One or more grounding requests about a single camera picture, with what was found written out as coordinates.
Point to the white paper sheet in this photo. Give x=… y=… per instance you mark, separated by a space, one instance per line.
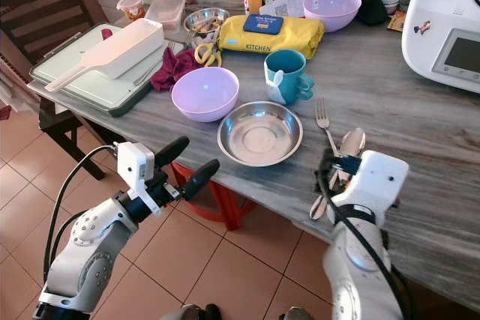
x=281 y=5

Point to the silver fork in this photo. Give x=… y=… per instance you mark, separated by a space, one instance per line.
x=323 y=114

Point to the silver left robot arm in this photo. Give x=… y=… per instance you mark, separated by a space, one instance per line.
x=94 y=252

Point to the small black object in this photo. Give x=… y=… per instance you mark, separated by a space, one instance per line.
x=371 y=9

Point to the dark wooden chair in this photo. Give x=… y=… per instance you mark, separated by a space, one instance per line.
x=37 y=13

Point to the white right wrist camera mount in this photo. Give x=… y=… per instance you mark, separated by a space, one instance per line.
x=375 y=183

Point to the pale green tray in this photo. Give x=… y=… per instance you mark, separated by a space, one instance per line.
x=109 y=84

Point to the small orange brown box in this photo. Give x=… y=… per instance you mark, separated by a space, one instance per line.
x=396 y=20

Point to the yellow kitchen wipes package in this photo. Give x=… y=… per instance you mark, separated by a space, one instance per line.
x=277 y=39

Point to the white kitchen appliance with screen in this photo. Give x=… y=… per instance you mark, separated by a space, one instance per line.
x=439 y=20

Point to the purple plastic bowl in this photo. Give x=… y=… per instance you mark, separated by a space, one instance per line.
x=205 y=93
x=332 y=9

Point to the grey robot foot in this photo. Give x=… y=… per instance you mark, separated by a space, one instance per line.
x=300 y=315
x=191 y=314

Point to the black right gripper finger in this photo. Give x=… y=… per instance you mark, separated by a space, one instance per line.
x=327 y=170

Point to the teal mug with white rabbit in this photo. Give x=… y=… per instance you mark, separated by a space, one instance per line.
x=286 y=76

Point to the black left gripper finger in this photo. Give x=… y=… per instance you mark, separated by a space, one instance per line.
x=171 y=152
x=201 y=179

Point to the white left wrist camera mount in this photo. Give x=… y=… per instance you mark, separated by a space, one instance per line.
x=135 y=170

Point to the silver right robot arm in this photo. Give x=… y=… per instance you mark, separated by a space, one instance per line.
x=360 y=275

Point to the grey robot left foot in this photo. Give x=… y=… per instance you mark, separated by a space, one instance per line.
x=191 y=314

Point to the small dark red object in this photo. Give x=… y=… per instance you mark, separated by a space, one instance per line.
x=106 y=34

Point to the clear plastic food container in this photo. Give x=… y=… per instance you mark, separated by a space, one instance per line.
x=165 y=12

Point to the grey robot right foot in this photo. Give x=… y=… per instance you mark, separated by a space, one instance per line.
x=300 y=315

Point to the maroon cloth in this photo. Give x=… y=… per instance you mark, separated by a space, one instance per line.
x=171 y=73

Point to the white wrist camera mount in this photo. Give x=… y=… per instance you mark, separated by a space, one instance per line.
x=135 y=170
x=375 y=183

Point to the small stainless steel bowl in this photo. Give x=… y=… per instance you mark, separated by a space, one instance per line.
x=205 y=25

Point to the red stool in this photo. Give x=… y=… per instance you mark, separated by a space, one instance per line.
x=225 y=204

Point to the stainless steel plate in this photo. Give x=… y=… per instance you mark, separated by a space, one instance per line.
x=260 y=134

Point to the silver spoon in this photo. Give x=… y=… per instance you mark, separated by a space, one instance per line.
x=352 y=142

